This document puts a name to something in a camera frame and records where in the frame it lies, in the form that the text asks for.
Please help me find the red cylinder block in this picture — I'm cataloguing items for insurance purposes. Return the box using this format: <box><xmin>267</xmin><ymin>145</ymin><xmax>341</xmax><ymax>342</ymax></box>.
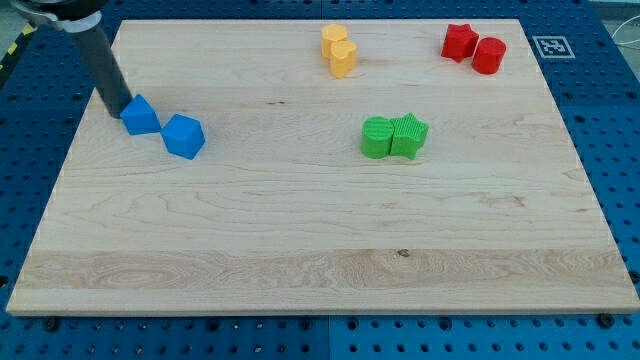
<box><xmin>472</xmin><ymin>37</ymin><xmax>507</xmax><ymax>75</ymax></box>

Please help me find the green cylinder block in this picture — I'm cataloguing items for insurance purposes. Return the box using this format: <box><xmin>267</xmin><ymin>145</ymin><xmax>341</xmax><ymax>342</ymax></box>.
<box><xmin>361</xmin><ymin>116</ymin><xmax>394</xmax><ymax>159</ymax></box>

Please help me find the blue triangular block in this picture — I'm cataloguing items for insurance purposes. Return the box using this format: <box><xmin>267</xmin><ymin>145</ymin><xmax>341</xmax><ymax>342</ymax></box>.
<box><xmin>120</xmin><ymin>94</ymin><xmax>161</xmax><ymax>135</ymax></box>

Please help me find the white cable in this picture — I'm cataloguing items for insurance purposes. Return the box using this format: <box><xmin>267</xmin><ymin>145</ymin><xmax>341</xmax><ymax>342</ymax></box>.
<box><xmin>610</xmin><ymin>13</ymin><xmax>640</xmax><ymax>48</ymax></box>

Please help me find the green star block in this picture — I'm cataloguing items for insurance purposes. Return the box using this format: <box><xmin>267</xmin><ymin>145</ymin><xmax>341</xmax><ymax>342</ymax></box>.
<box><xmin>389</xmin><ymin>113</ymin><xmax>429</xmax><ymax>159</ymax></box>

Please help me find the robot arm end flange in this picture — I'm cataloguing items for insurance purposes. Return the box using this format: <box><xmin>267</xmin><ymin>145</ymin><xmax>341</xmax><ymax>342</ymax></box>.
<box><xmin>9</xmin><ymin>0</ymin><xmax>109</xmax><ymax>33</ymax></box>

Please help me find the blue cube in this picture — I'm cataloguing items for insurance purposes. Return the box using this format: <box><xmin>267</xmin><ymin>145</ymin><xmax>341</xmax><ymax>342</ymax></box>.
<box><xmin>160</xmin><ymin>114</ymin><xmax>205</xmax><ymax>160</ymax></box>

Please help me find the yellow heart block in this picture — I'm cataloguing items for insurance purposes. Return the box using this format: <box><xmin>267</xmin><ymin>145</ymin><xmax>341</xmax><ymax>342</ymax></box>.
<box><xmin>329</xmin><ymin>40</ymin><xmax>357</xmax><ymax>78</ymax></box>

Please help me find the yellow cylinder block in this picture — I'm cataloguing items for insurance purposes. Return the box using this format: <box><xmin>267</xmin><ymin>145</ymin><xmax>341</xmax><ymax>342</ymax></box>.
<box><xmin>320</xmin><ymin>23</ymin><xmax>348</xmax><ymax>59</ymax></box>

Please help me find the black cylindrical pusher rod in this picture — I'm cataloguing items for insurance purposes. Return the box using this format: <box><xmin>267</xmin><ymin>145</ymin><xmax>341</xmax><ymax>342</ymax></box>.
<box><xmin>70</xmin><ymin>25</ymin><xmax>133</xmax><ymax>118</ymax></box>

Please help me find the red star block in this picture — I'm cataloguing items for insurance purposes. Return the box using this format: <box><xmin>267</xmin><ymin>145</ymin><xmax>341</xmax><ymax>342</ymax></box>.
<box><xmin>441</xmin><ymin>24</ymin><xmax>479</xmax><ymax>63</ymax></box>

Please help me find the white fiducial marker tag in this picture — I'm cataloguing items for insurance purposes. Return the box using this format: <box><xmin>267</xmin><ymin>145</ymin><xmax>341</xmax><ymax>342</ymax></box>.
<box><xmin>532</xmin><ymin>35</ymin><xmax>575</xmax><ymax>60</ymax></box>

